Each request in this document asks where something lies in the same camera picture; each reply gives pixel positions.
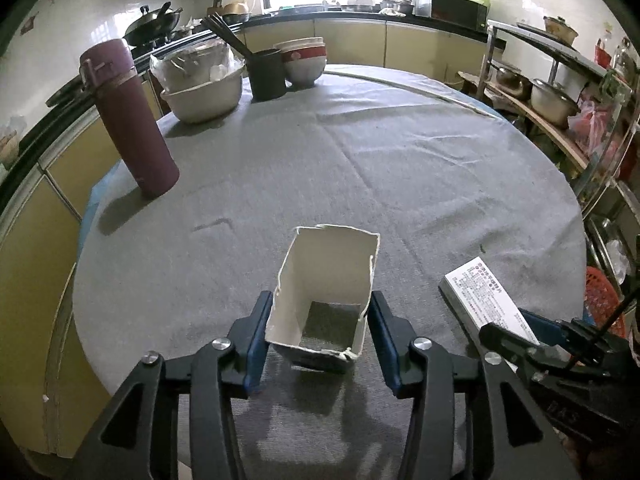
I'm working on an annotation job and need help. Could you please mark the purple thermos bottle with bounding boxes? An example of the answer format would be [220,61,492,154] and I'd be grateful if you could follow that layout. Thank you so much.
[79,38,181,198]

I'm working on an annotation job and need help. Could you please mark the black chopstick holder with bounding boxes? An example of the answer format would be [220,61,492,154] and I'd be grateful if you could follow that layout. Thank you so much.
[247,49,288,102]

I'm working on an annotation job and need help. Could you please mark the pink plastic bag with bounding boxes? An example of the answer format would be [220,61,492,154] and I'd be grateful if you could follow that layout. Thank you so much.
[567,100,618,161]

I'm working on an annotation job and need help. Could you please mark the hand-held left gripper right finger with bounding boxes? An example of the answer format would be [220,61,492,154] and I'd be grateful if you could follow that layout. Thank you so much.
[369,290,583,480]

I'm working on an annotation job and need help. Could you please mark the steel pot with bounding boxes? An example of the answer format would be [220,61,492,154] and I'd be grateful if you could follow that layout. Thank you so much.
[544,15,580,46]
[379,0,416,17]
[530,78,581,128]
[492,62,533,101]

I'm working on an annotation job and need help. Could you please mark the black microwave oven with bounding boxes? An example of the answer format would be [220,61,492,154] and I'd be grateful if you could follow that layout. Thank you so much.
[430,0,491,32]

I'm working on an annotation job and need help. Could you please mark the red plastic basket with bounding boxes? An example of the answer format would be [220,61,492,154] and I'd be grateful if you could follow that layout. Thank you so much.
[582,266,631,341]

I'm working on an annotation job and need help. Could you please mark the black wok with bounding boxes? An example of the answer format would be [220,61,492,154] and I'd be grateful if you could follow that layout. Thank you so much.
[122,2,183,46]

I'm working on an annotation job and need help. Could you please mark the grey tablecloth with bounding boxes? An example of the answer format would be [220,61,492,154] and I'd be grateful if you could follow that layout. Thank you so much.
[72,64,587,480]

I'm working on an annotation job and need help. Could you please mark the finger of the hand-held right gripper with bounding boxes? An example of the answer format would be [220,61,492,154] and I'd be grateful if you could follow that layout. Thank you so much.
[478,321,573,373]
[520,309,626,356]

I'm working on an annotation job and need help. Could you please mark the black countertop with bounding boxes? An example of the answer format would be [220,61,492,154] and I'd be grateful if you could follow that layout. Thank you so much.
[0,7,488,211]

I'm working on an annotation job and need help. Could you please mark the black cable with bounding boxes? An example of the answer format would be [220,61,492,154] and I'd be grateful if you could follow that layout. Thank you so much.
[575,280,640,361]

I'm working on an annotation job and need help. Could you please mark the bundle of black chopsticks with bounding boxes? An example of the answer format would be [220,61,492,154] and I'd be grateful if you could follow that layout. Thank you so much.
[200,12,256,58]

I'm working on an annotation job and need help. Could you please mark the clear plastic bag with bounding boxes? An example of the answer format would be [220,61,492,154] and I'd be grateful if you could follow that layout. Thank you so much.
[149,42,247,93]

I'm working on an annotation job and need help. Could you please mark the blue table cover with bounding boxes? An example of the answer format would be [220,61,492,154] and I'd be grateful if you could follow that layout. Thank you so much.
[77,160,123,261]

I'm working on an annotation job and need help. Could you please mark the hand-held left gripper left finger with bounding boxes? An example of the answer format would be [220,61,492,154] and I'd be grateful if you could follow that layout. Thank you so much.
[75,290,275,480]

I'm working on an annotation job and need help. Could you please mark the metal kitchen rack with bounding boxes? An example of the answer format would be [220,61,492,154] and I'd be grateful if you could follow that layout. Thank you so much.
[482,17,640,311]

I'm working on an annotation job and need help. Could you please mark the beige base cabinets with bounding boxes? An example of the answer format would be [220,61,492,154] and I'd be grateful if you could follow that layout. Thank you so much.
[0,12,488,466]

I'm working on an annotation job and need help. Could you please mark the white paper carton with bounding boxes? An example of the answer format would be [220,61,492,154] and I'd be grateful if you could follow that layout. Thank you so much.
[264,225,381,373]

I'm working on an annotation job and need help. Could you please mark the large round basin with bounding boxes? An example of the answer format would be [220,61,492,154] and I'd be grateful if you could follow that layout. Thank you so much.
[160,67,246,126]

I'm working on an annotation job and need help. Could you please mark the stacked red white bowls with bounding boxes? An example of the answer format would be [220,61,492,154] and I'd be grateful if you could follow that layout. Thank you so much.
[274,36,328,88]

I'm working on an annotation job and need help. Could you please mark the white medicine box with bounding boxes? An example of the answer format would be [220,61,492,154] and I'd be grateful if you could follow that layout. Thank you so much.
[439,256,543,346]

